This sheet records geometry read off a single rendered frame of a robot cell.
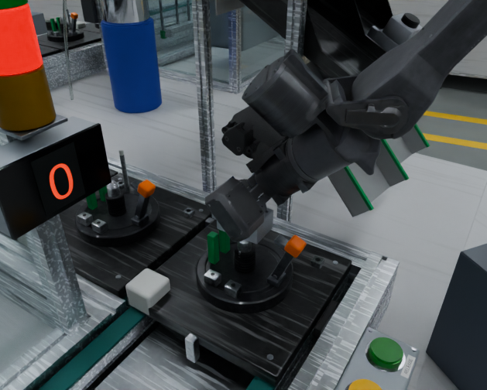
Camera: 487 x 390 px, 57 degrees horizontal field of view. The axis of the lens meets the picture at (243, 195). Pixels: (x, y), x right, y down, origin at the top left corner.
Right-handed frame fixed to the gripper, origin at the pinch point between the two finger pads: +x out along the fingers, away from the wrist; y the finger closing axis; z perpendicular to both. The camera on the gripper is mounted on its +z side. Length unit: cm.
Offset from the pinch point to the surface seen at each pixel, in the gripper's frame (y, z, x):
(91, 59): -74, 65, 99
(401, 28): -38.0, 5.5, -14.4
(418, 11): -379, 8, 82
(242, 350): 11.1, -15.1, 4.6
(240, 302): 6.2, -11.3, 5.9
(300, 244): 0.1, -9.1, -3.3
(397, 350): 1.0, -26.0, -7.0
